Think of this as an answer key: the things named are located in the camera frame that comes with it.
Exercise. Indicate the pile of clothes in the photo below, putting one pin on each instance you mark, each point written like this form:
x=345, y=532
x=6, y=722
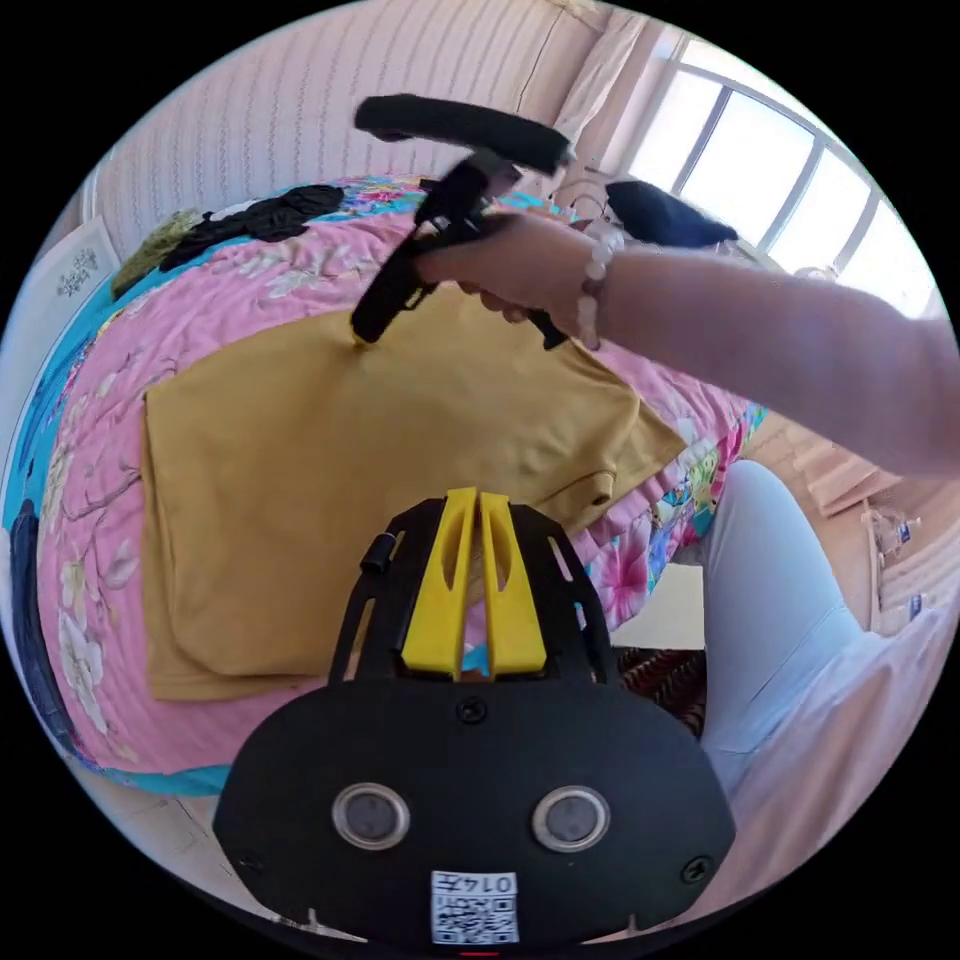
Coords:
x=247, y=221

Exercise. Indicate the bed with pink floral quilt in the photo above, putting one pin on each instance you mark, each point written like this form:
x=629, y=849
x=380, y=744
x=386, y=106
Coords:
x=247, y=300

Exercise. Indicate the person's right forearm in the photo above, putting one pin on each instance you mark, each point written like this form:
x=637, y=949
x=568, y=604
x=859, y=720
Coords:
x=787, y=352

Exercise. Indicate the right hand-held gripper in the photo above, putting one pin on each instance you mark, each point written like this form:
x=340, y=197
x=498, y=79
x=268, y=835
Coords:
x=420, y=247

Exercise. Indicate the person's right hand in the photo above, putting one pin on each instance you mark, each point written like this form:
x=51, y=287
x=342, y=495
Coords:
x=517, y=262

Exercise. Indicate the pale curtain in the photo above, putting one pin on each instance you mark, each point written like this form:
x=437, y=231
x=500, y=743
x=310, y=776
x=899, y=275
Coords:
x=600, y=75

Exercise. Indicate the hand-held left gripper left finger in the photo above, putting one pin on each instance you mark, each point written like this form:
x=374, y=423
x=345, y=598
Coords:
x=439, y=607

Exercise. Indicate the person's body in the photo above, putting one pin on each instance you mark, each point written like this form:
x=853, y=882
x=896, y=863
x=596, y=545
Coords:
x=795, y=645

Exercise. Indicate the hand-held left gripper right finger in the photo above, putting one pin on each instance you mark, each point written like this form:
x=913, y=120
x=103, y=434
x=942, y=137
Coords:
x=514, y=622

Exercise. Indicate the patterned floor rug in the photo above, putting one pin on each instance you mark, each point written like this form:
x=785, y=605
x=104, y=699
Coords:
x=667, y=686

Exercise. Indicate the yellow short sleeve shirt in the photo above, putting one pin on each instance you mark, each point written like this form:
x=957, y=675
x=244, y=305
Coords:
x=315, y=480

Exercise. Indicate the dark blue garment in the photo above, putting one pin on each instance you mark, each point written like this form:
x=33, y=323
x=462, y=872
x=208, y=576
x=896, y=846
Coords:
x=37, y=630

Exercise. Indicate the window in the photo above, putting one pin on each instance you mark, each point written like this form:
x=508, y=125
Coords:
x=765, y=157

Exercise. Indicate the black garment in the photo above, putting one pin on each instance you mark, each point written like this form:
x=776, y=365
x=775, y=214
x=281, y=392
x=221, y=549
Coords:
x=667, y=214

